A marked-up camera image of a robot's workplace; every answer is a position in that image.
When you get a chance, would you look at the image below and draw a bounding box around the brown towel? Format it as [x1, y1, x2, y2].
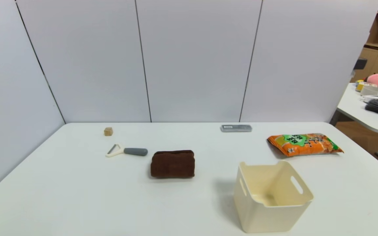
[150, 150, 195, 179]

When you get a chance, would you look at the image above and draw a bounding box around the flat grey case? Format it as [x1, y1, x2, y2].
[221, 124, 252, 132]

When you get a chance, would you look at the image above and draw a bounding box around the orange snack bag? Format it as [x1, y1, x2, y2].
[267, 133, 344, 157]

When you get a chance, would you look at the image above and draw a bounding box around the white side table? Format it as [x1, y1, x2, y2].
[329, 73, 378, 134]

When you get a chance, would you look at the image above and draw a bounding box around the white plastic gadget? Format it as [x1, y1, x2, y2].
[360, 86, 378, 96]

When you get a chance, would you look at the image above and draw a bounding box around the wooden shelf unit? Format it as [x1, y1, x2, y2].
[351, 0, 378, 82]

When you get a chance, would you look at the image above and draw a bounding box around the peeler with grey handle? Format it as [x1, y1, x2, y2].
[105, 144, 148, 158]

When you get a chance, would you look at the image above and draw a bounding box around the cream plastic box with handles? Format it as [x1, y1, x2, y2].
[234, 160, 314, 234]

